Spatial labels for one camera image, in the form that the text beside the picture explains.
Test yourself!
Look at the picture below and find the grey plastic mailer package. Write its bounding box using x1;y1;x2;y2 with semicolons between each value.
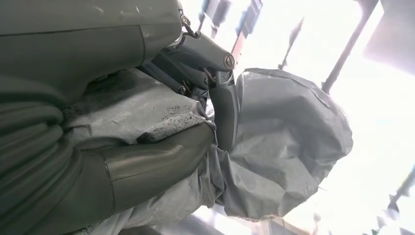
61;67;354;235

